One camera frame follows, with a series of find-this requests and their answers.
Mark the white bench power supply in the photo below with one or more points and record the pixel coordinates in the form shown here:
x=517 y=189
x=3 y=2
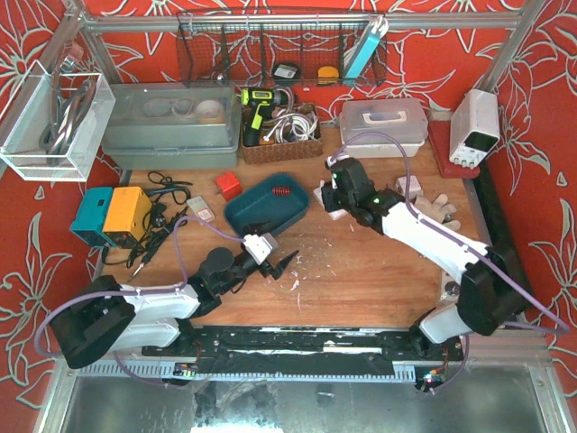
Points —
x=474 y=129

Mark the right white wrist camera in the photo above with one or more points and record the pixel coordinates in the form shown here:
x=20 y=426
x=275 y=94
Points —
x=331 y=162

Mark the clear acrylic bin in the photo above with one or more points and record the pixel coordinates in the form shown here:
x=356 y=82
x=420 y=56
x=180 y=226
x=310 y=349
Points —
x=52 y=127

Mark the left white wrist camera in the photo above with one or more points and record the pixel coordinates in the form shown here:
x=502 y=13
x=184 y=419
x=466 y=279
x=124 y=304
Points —
x=260 y=247

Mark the yellow tape measure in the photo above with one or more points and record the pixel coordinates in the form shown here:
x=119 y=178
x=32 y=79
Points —
x=327 y=76

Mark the woven brown basket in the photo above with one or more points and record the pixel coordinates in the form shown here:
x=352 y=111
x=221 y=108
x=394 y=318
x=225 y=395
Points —
x=274 y=152

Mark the red cube box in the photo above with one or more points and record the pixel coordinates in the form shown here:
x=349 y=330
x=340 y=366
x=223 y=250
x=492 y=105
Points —
x=228 y=186

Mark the teal plastic tray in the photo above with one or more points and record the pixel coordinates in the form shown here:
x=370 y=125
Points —
x=257 y=205

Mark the grey plastic storage box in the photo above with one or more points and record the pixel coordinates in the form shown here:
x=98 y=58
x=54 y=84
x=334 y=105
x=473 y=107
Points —
x=167 y=126

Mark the blue white book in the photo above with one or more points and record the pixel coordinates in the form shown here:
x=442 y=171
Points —
x=356 y=58

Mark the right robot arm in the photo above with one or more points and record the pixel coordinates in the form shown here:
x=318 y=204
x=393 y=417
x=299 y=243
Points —
x=485 y=274

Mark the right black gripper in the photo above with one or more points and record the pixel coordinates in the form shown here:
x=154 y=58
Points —
x=330 y=201

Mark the red spring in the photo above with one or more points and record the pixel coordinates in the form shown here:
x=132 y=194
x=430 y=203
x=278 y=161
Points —
x=280 y=191

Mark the teal power supply box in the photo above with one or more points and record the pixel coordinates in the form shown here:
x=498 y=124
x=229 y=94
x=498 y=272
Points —
x=88 y=224

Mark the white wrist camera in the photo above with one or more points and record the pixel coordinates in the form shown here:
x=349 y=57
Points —
x=331 y=162
x=260 y=247

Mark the white clear lidded toolbox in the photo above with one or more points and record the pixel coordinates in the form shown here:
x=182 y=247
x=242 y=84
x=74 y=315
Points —
x=403 y=119

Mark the beige work glove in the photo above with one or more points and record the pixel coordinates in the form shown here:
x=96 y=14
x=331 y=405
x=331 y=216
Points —
x=440 y=210

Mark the red mat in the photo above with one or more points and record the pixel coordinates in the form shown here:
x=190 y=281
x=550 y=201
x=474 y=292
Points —
x=439 y=138

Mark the soldering iron pen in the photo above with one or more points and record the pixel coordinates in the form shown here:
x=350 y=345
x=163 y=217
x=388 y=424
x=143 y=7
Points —
x=144 y=261

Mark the black wire wall basket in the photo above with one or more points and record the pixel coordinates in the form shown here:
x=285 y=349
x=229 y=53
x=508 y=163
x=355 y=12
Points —
x=240 y=48

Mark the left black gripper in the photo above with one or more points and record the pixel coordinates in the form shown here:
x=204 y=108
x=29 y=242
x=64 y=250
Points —
x=269 y=267

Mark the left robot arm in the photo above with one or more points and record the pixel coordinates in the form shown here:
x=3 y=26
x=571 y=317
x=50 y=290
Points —
x=108 y=317

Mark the green yellow cordless drill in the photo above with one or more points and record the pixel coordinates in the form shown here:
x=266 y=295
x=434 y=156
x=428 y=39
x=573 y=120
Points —
x=262 y=102

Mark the white cube charger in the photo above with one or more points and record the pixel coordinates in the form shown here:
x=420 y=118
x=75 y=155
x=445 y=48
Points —
x=409 y=186

